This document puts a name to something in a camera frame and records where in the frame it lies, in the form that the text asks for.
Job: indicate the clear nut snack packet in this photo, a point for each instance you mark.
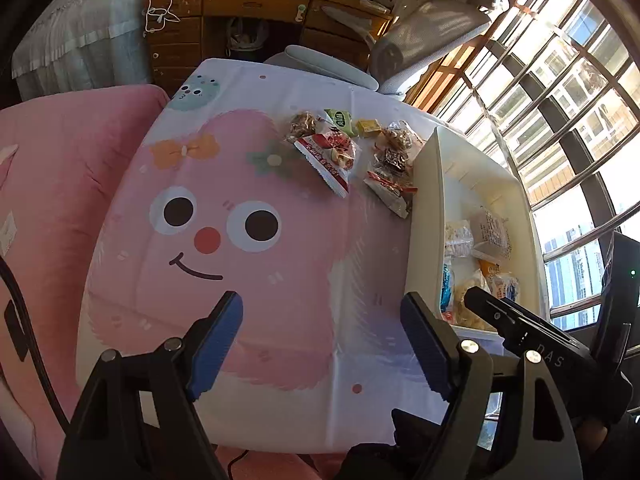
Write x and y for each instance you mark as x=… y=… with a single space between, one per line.
x=397 y=135
x=305 y=127

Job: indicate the person's right forearm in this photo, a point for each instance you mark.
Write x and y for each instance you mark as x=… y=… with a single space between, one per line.
x=592 y=432

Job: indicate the white plastic basket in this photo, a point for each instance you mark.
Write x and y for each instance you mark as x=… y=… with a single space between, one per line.
x=460 y=180

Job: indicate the trash bin with bag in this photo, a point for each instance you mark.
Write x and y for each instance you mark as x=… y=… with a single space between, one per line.
x=245 y=40

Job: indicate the small yellow snack packet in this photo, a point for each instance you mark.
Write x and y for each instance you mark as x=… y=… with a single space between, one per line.
x=368 y=126

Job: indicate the white red cracker packet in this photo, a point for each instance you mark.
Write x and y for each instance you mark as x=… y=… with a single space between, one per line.
x=489 y=266

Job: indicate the blueberry bread packet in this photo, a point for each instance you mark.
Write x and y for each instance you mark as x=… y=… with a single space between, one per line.
x=506 y=286

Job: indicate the pink blanket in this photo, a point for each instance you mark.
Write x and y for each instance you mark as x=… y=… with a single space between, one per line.
x=55 y=170

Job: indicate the wooden window frame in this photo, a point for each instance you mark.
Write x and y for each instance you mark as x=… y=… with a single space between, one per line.
x=450 y=80

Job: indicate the clear noodle crisp packet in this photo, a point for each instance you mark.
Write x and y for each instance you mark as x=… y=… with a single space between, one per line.
x=465 y=321

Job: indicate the red white striped pastry packet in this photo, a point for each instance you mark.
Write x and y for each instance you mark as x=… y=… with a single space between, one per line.
x=327 y=162

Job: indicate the grey mesh office chair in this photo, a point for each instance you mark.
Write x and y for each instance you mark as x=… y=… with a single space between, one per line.
x=430 y=30

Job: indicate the blue snack packet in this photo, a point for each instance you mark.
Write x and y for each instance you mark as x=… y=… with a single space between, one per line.
x=446 y=285

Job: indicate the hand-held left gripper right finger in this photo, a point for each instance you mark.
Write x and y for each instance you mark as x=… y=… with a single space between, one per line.
x=425 y=350

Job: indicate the large white snack packet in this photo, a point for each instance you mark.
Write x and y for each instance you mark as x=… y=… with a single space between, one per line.
x=492 y=232

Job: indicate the white lace cover cloth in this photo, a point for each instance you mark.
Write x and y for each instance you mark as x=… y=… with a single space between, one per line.
x=75 y=25

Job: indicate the cartoon printed tablecloth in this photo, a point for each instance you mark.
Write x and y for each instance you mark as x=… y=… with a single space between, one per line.
x=280 y=310

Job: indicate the wooden desk with drawers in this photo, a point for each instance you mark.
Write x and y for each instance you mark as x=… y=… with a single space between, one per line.
x=200 y=35

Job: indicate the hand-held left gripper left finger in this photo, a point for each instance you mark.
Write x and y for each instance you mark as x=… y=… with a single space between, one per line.
x=215 y=347

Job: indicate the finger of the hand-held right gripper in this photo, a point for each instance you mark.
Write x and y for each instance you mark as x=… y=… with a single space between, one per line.
x=492 y=312

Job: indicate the metal window grille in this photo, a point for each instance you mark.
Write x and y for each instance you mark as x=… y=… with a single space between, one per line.
x=550 y=35

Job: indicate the person's dark clothing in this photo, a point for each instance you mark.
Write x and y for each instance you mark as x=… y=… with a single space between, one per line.
x=390 y=455

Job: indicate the green snack packet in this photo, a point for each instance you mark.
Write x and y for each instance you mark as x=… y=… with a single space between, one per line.
x=340 y=121

